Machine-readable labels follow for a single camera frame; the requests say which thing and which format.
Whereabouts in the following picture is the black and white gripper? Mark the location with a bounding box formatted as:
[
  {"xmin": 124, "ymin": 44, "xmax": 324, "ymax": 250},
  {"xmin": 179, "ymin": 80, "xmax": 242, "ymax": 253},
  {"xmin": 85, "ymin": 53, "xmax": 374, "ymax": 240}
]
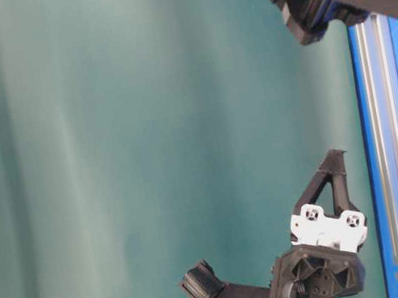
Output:
[{"xmin": 269, "ymin": 149, "xmax": 368, "ymax": 298}]

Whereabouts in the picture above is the vertical aluminium frame profile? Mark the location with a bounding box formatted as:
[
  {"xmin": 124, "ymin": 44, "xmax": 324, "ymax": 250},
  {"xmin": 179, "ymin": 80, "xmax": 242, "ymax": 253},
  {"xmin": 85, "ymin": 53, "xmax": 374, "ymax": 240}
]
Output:
[{"xmin": 355, "ymin": 13, "xmax": 398, "ymax": 258}]

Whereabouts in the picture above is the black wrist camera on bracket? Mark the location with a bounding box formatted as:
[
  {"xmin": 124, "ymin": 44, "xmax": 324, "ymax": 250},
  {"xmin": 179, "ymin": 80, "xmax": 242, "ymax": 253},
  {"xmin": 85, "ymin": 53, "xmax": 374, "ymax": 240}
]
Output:
[{"xmin": 179, "ymin": 260, "xmax": 270, "ymax": 298}]

